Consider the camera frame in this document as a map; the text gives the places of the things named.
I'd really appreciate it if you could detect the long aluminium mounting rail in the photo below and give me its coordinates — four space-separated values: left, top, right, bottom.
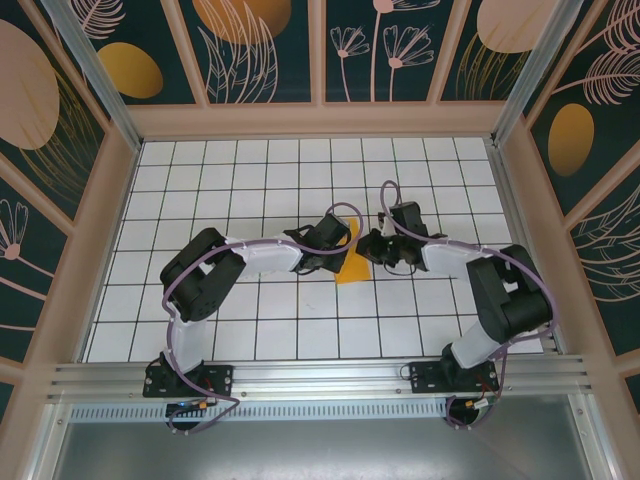
47 354 596 401

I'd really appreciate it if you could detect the aluminium side rail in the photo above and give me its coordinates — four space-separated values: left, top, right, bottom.
487 142 559 354

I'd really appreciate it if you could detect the slotted grey cable tray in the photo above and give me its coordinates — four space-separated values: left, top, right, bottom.
69 403 451 422

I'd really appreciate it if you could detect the aluminium frame post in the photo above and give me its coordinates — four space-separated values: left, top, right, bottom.
492 0 591 146
42 0 144 151

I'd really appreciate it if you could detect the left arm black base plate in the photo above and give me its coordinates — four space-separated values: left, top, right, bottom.
143 363 236 399

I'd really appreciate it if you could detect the grey metal panel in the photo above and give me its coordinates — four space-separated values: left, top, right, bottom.
44 419 596 480

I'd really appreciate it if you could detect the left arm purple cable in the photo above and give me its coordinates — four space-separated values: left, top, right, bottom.
164 201 365 436

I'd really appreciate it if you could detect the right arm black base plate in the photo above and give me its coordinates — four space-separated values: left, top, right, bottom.
408 360 501 396

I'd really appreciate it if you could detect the white grid board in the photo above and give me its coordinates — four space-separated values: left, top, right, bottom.
82 138 546 362

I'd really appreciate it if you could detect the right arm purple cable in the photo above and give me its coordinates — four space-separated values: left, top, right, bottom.
380 179 559 432

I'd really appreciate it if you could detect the yellow cloth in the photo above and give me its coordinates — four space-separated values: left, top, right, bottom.
333 217 372 286

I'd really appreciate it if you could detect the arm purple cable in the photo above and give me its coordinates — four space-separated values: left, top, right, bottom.
380 179 559 432
164 201 365 436

